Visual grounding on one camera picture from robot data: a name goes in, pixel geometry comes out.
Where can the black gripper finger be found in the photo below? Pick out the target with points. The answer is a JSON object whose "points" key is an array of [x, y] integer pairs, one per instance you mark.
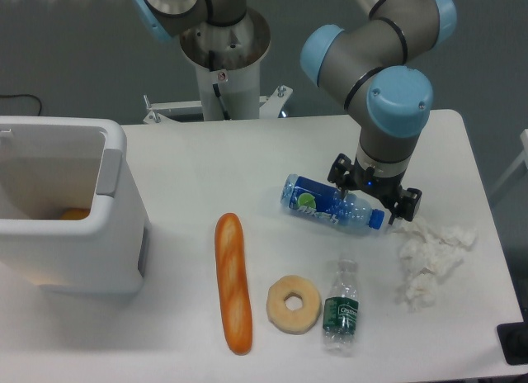
{"points": [[341, 175], [404, 204]]}

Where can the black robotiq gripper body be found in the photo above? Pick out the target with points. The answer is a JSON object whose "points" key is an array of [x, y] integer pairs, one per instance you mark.
{"points": [[377, 179]]}

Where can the white trash can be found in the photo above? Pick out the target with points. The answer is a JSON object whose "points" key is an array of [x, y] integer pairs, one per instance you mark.
{"points": [[51, 164]]}

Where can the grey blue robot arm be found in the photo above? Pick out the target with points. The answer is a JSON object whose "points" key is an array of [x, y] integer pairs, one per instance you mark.
{"points": [[365, 71]]}

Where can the blue label drink bottle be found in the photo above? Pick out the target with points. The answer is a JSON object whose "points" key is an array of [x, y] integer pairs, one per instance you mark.
{"points": [[322, 203]]}

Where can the crumpled white tissue paper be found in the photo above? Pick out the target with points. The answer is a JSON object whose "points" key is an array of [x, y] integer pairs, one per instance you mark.
{"points": [[428, 254]]}

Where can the green label water bottle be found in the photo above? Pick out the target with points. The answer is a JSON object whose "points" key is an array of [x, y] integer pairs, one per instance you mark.
{"points": [[341, 309]]}

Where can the black device at edge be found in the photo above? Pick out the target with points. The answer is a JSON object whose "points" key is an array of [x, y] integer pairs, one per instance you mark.
{"points": [[513, 340]]}

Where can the orange baguette bread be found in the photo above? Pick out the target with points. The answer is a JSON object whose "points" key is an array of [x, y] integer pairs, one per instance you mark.
{"points": [[232, 282]]}

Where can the orange fruit in bin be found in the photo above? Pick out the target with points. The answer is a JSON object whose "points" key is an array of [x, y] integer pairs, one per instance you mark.
{"points": [[75, 214]]}

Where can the white metal base frame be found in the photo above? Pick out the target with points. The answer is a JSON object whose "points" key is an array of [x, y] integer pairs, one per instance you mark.
{"points": [[216, 109]]}

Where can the white frame at right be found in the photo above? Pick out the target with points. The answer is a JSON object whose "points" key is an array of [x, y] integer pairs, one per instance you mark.
{"points": [[512, 175]]}

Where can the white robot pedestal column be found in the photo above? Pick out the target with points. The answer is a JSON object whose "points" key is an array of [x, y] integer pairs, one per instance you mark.
{"points": [[227, 59]]}

